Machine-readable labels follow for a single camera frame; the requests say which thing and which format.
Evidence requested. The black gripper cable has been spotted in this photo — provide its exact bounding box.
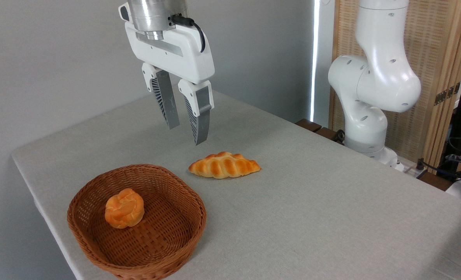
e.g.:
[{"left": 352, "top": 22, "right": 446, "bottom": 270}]
[{"left": 170, "top": 14, "right": 206, "bottom": 53}]

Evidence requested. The bamboo folding screen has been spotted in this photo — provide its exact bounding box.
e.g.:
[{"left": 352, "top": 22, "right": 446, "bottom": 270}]
[{"left": 329, "top": 0, "right": 461, "bottom": 170}]

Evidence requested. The round knotted bread roll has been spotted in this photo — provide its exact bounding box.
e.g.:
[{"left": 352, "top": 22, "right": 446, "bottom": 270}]
[{"left": 105, "top": 188, "right": 145, "bottom": 229}]

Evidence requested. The long braided bread loaf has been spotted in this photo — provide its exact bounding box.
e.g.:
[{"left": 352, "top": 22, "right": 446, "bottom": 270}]
[{"left": 188, "top": 152, "right": 262, "bottom": 179}]

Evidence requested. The brown wicker basket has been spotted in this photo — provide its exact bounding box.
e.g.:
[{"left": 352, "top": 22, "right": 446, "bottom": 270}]
[{"left": 67, "top": 164, "right": 207, "bottom": 280}]

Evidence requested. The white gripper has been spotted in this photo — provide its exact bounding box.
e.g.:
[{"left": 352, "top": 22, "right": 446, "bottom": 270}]
[{"left": 124, "top": 21, "right": 216, "bottom": 146}]

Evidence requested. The metal screen hinge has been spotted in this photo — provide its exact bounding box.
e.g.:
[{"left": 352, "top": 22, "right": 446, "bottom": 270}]
[{"left": 434, "top": 82, "right": 461, "bottom": 106}]

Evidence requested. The dark brown wooden block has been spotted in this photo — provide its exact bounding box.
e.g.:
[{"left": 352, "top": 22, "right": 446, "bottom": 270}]
[
  {"left": 295, "top": 119, "right": 322, "bottom": 133},
  {"left": 316, "top": 127, "right": 338, "bottom": 142}
]

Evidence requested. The grey tablecloth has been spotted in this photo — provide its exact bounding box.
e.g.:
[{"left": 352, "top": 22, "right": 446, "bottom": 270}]
[{"left": 12, "top": 89, "right": 461, "bottom": 280}]

